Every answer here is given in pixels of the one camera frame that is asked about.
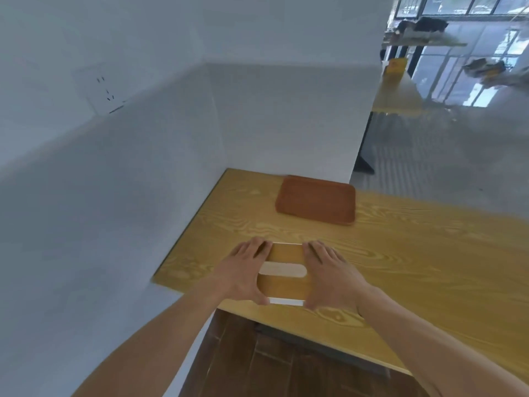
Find person's right hand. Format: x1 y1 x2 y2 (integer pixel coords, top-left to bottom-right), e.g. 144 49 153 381
301 240 374 313

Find person's right forearm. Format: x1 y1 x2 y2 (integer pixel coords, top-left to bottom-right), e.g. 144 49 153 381
356 285 529 397

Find yellow and black floor items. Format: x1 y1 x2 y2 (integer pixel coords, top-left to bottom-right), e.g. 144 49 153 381
461 57 529 90

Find yellow container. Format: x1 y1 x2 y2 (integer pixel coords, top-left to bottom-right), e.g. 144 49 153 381
384 58 408 77

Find wooden lid white tissue box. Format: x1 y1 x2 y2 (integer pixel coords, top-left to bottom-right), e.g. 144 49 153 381
256 242 310 307

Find white wall socket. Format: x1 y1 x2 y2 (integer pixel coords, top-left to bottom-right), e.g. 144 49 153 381
72 63 129 117

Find brown rectangular tray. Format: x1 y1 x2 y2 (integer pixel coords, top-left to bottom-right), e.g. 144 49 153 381
274 175 357 227

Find light table with black legs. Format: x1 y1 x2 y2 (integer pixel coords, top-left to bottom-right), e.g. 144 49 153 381
381 30 468 79

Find black framed window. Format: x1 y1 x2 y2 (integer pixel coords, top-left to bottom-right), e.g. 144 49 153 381
395 0 529 19

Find dark clutter pile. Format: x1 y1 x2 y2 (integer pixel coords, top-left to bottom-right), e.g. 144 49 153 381
393 17 449 37

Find person's left forearm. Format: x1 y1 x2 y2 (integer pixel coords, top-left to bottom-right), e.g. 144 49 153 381
71 280 233 397

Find person's left hand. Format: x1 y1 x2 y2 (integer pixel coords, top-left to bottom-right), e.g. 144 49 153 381
214 237 274 307

